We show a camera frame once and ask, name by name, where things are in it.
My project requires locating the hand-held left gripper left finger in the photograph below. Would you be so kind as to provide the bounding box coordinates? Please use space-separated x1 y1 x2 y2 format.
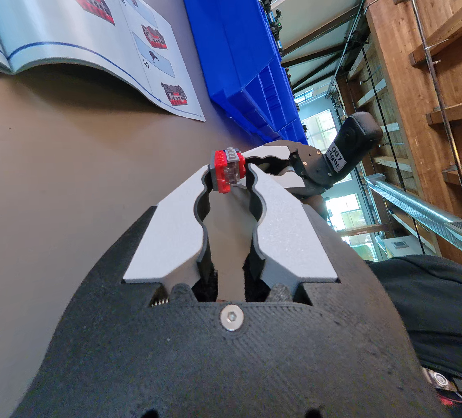
123 165 213 285

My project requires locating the silver round metal fitting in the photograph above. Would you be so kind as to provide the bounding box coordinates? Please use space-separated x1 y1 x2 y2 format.
420 367 462 409

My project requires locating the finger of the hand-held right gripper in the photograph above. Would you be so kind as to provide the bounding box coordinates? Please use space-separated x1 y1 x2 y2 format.
262 167 308 190
242 143 296 167

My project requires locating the brick instruction booklet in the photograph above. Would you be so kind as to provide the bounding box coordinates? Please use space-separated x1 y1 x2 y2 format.
0 0 206 122

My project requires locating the red and grey brick assembly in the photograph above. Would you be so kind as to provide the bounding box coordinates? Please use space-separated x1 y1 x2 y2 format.
210 146 247 195

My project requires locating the blue storage bin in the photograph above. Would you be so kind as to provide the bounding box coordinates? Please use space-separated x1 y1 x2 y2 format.
240 64 308 147
173 0 289 133

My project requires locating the dark device with green lights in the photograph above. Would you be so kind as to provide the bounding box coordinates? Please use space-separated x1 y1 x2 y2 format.
254 0 286 54

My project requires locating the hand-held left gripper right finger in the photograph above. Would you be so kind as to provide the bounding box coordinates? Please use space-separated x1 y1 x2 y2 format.
247 163 340 286

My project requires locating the metal ventilation duct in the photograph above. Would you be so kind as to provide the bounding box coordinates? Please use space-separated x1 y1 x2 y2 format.
364 175 462 242

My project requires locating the white desk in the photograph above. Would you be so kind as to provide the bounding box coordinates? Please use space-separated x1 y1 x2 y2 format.
0 0 268 411

